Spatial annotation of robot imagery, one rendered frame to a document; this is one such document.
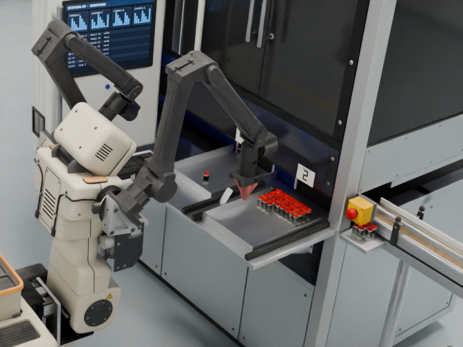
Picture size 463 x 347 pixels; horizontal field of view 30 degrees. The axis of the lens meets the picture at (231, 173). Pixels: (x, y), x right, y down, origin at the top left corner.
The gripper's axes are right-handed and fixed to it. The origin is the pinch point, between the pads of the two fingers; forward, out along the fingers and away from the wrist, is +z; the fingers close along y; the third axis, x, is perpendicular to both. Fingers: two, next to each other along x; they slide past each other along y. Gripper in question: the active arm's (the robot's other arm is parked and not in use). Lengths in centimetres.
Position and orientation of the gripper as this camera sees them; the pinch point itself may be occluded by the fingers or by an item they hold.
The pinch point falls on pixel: (244, 197)
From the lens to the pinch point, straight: 283.6
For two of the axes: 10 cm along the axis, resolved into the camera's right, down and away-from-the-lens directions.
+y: 7.5, -2.6, 6.1
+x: -6.6, -4.1, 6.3
